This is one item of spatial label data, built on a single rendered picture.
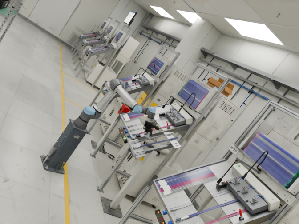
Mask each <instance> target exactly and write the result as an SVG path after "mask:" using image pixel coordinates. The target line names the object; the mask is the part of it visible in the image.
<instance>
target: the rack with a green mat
mask: <svg viewBox="0 0 299 224"><path fill-rule="evenodd" d="M22 5H23V4H22V3H21V4H20V5H19V7H18V9H17V10H16V11H14V8H15V7H13V6H12V7H11V8H10V7H7V8H3V9H1V10H0V16H1V17H3V18H5V19H4V21H3V22H2V24H1V26H0V32H1V30H2V28H3V27H4V25H5V23H6V22H7V20H8V19H10V18H11V17H12V19H11V20H10V22H9V24H8V26H7V27H6V29H5V31H4V33H3V34H2V36H1V38H0V43H1V41H2V39H3V37H4V36H5V34H6V32H7V31H8V29H9V27H10V25H11V24H12V22H13V20H14V19H15V17H16V15H17V14H18V12H19V10H20V8H21V7H22Z"/></svg>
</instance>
